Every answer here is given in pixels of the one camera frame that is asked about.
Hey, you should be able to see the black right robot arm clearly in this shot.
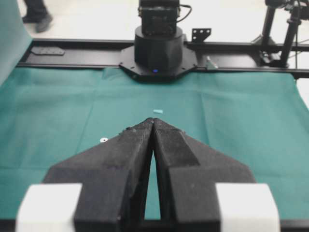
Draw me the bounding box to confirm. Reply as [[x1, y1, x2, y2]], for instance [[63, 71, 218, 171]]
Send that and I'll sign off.
[[134, 0, 256, 231]]

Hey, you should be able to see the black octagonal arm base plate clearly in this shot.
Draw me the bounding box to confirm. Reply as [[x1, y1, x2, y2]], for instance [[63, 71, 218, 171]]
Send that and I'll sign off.
[[119, 33, 197, 83]]

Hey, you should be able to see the black aluminium frame rail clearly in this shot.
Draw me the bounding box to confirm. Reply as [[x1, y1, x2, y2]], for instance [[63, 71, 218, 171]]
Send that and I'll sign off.
[[17, 39, 309, 80]]

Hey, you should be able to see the person's dark shoe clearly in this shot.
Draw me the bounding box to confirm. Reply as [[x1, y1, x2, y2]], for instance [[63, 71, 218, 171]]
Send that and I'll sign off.
[[22, 0, 53, 33]]

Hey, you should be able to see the black camera stand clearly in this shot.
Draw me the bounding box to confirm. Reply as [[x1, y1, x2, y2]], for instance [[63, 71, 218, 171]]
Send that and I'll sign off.
[[252, 0, 309, 69]]

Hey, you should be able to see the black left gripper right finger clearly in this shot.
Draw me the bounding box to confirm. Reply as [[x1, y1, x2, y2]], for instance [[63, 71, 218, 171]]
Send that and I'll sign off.
[[153, 118, 256, 224]]

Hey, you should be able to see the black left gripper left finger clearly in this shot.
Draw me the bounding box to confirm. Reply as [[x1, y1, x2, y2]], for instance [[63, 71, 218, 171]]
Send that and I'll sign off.
[[43, 118, 154, 232]]

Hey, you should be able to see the small white washer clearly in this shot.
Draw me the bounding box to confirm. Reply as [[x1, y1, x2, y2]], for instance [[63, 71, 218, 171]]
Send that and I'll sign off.
[[100, 137, 108, 143]]

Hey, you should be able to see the green table cloth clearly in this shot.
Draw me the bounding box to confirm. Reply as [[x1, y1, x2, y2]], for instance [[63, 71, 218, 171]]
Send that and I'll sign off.
[[0, 68, 309, 219]]

